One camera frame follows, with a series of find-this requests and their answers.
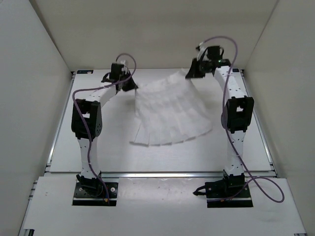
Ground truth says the white pleated skirt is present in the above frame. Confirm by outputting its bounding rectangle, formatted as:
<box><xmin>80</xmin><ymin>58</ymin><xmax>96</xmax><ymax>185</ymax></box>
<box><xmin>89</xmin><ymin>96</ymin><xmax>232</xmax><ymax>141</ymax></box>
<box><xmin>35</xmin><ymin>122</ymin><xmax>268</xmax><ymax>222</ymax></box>
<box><xmin>130</xmin><ymin>69</ymin><xmax>212</xmax><ymax>147</ymax></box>

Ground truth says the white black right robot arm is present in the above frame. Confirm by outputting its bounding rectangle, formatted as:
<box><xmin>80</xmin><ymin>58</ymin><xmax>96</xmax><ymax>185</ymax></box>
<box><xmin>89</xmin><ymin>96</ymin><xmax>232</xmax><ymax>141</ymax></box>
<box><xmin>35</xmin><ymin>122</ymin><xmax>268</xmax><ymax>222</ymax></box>
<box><xmin>186</xmin><ymin>45</ymin><xmax>254</xmax><ymax>197</ymax></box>

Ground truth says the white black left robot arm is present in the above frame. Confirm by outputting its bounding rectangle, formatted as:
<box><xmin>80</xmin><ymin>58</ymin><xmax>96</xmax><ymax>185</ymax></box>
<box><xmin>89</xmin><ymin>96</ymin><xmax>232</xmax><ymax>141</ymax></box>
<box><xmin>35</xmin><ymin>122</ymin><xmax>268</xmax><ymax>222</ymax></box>
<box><xmin>71</xmin><ymin>60</ymin><xmax>138</xmax><ymax>200</ymax></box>

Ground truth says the dark label sticker left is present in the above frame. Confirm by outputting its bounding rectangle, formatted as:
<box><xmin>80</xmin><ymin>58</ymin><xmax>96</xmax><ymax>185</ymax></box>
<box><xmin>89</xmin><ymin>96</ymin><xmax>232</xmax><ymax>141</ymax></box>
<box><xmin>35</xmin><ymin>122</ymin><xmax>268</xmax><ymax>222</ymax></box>
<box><xmin>76</xmin><ymin>70</ymin><xmax>94</xmax><ymax>74</ymax></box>

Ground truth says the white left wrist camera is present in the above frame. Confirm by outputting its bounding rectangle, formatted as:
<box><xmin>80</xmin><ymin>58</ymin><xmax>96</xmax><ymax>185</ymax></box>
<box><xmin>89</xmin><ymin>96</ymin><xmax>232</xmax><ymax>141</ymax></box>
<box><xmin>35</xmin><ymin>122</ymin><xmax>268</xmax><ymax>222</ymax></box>
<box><xmin>120</xmin><ymin>59</ymin><xmax>129</xmax><ymax>74</ymax></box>

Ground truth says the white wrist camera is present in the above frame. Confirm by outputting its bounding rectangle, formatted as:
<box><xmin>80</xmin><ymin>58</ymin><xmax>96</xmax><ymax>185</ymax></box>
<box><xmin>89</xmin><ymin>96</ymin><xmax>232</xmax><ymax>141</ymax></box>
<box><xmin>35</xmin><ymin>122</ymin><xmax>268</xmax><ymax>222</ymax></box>
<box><xmin>196</xmin><ymin>42</ymin><xmax>206</xmax><ymax>60</ymax></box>
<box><xmin>120</xmin><ymin>59</ymin><xmax>129</xmax><ymax>74</ymax></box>

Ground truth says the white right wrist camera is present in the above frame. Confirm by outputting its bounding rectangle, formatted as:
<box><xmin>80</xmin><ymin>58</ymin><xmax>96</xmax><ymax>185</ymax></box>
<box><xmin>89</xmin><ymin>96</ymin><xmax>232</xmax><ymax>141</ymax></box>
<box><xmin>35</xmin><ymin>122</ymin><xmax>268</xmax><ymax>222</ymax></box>
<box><xmin>196</xmin><ymin>42</ymin><xmax>206</xmax><ymax>60</ymax></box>

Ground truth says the aluminium table rail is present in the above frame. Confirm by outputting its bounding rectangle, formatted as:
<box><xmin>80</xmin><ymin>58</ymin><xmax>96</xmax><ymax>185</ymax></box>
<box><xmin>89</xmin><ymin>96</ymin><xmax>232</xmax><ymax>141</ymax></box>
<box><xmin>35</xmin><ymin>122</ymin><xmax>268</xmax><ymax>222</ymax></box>
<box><xmin>97</xmin><ymin>171</ymin><xmax>278</xmax><ymax>180</ymax></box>

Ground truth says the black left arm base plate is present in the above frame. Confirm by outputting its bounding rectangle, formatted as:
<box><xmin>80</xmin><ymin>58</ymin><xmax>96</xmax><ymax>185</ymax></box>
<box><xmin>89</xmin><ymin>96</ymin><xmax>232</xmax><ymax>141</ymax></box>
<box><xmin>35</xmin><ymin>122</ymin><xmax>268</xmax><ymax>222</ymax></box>
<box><xmin>72</xmin><ymin>182</ymin><xmax>119</xmax><ymax>207</ymax></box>

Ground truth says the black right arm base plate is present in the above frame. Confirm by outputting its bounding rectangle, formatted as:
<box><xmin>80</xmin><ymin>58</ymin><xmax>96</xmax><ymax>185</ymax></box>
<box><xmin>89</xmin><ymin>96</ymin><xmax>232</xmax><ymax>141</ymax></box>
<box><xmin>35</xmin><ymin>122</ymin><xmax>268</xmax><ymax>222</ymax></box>
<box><xmin>193</xmin><ymin>180</ymin><xmax>253</xmax><ymax>208</ymax></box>

